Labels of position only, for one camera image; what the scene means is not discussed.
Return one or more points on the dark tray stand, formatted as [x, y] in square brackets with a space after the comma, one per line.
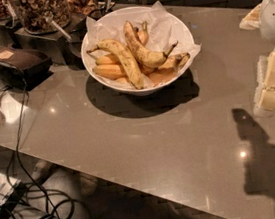
[54, 45]

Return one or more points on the glass jar of snacks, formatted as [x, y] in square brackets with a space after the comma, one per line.
[82, 6]

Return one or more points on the white ceramic bowl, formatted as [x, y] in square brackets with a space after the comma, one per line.
[138, 50]

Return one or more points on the glass jar of nuts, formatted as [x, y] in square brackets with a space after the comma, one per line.
[33, 14]

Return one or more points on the white paper bowl liner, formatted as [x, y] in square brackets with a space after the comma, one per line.
[163, 28]

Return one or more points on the long spotted banana front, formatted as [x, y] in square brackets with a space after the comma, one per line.
[126, 59]

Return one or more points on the brown banana right side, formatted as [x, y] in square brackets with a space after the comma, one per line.
[169, 69]

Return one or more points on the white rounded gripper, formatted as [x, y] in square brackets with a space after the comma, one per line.
[263, 16]

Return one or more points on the dark brown pouch case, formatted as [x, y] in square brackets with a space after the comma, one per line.
[23, 69]

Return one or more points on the yellow banana upper left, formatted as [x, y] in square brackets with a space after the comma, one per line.
[108, 59]

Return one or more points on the small banana at back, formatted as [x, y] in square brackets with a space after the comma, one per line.
[142, 33]

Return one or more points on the yellow banana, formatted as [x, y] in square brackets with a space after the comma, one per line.
[109, 71]
[108, 59]

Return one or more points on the yellow banana lower left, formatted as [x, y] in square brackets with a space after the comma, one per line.
[109, 71]

